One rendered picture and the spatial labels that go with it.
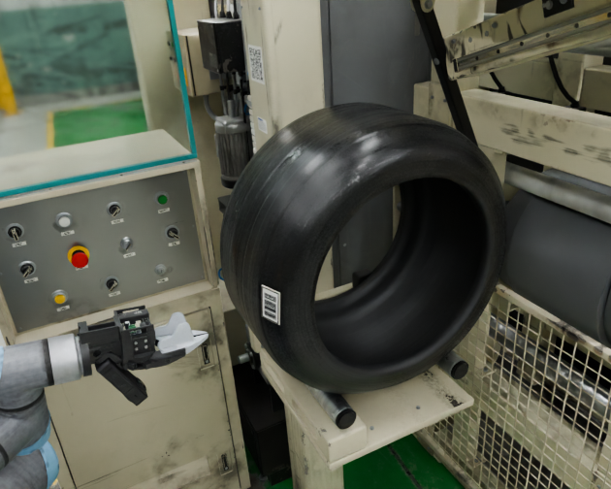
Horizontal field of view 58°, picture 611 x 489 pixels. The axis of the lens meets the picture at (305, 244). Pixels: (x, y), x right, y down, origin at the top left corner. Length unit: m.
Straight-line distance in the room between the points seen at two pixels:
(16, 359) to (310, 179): 0.52
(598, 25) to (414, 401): 0.82
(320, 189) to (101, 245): 0.77
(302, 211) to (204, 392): 0.99
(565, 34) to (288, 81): 0.52
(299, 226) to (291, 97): 0.40
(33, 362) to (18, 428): 0.11
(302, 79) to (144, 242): 0.62
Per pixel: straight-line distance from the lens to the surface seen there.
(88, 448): 1.78
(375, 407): 1.29
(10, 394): 0.97
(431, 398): 1.32
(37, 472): 1.18
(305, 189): 0.88
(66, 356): 0.95
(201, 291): 1.58
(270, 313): 0.92
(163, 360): 0.97
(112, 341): 0.96
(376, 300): 1.37
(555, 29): 1.11
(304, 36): 1.20
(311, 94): 1.23
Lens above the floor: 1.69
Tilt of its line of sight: 27 degrees down
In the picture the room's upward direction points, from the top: 4 degrees counter-clockwise
